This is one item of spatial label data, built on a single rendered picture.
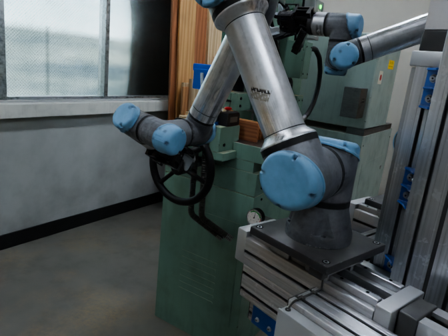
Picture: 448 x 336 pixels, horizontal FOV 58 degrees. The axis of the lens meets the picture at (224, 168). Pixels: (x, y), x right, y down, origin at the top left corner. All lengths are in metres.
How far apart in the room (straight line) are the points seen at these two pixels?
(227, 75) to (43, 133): 1.77
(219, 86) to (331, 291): 0.54
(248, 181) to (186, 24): 1.86
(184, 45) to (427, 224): 2.45
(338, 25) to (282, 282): 0.81
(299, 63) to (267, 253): 0.97
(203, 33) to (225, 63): 2.34
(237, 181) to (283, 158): 0.80
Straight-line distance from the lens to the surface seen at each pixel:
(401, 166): 1.04
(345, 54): 1.22
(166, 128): 0.98
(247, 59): 0.80
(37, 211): 2.73
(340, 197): 0.89
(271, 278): 1.01
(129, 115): 1.04
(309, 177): 0.72
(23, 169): 2.61
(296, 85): 1.93
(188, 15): 3.16
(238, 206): 1.54
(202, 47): 3.33
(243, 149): 1.49
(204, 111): 1.05
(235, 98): 1.62
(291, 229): 0.92
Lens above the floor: 1.18
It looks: 15 degrees down
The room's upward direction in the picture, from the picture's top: 6 degrees clockwise
